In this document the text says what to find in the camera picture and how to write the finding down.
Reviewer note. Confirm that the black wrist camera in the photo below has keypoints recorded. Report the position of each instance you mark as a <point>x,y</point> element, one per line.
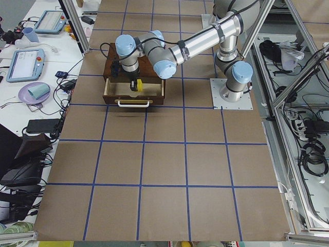
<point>115,68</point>

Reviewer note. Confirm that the teal cup on plate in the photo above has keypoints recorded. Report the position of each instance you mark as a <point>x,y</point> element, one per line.
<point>38,91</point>

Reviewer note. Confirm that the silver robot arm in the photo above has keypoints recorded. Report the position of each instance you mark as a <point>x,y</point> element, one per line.
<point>232,18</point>

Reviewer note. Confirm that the yellow block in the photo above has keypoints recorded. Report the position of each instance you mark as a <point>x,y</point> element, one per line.
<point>139,85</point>

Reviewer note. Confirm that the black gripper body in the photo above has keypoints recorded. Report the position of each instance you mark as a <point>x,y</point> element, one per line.
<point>132,76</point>

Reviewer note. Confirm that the lower blue teach pendant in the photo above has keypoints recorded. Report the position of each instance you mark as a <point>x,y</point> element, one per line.
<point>26,65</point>

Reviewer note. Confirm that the aluminium frame post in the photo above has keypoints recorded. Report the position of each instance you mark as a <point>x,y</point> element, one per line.
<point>74,21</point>

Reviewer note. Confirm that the purple plate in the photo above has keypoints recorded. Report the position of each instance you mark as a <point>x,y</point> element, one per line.
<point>25,97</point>

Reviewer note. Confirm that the blue teach pendant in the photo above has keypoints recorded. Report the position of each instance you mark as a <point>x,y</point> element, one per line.
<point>51,22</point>
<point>26,65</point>

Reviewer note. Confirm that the upper blue teach pendant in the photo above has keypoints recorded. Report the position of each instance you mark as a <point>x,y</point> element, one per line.
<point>51,22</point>

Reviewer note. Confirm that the wooden pull-out drawer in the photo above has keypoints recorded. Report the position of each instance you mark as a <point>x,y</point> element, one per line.
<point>117,89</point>

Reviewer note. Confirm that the white drawer handle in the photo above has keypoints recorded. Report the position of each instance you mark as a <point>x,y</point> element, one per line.
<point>133,103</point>

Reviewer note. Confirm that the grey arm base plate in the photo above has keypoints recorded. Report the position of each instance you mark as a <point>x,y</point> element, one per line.
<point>224,99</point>

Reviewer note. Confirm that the brown wooden drawer cabinet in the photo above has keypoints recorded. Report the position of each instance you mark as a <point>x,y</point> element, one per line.
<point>130,64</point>

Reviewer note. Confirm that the black power adapter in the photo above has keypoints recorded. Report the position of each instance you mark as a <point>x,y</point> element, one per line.
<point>87,20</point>

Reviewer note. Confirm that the black laptop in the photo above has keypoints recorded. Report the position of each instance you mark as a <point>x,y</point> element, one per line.
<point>23,158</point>

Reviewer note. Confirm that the white power strip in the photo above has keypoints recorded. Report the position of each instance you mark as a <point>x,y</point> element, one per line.
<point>297,124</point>

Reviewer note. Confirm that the light blue plastic cup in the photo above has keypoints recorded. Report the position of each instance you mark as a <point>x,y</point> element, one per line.
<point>30,34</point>

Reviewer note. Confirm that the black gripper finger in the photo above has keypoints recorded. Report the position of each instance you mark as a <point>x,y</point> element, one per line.
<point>133,85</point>

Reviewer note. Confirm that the black flat device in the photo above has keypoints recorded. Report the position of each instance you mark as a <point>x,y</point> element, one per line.
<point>37,126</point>

